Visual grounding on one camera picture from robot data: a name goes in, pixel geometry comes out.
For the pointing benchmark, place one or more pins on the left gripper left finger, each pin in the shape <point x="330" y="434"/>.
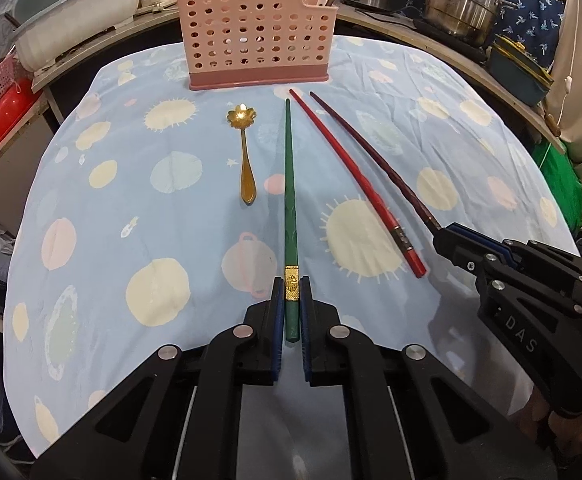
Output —
<point x="176" y="415"/>

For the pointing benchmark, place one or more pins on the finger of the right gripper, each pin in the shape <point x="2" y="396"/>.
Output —
<point x="446" y="246"/>
<point x="479" y="243"/>

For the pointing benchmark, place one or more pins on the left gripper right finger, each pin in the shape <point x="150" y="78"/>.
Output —
<point x="407" y="415"/>

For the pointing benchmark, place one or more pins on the dark maroon chopstick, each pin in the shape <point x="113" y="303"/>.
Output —
<point x="422" y="211"/>

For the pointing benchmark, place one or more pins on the red chopstick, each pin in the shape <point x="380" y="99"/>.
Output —
<point x="388" y="219"/>

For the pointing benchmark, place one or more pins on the green chopstick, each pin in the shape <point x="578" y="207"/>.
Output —
<point x="292" y="273"/>

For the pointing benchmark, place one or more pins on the gold flower spoon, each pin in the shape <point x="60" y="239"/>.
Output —
<point x="241" y="118"/>

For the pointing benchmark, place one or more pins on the yellow teal stacked bowls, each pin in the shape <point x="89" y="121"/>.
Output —
<point x="511" y="65"/>

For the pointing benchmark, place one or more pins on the black induction cooker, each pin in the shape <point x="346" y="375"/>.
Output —
<point x="477" y="55"/>

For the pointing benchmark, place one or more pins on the blue patterned tablecloth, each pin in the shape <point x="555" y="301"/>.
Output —
<point x="135" y="235"/>

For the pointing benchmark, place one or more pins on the navy floral cloth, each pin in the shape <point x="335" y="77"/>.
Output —
<point x="533" y="23"/>

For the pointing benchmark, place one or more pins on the pink perforated utensil holder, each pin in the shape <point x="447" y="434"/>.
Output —
<point x="237" y="43"/>

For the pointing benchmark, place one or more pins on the red plastic basin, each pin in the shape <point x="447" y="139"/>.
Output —
<point x="15" y="103"/>

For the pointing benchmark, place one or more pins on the white teal dish rack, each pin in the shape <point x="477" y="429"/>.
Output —
<point x="49" y="28"/>

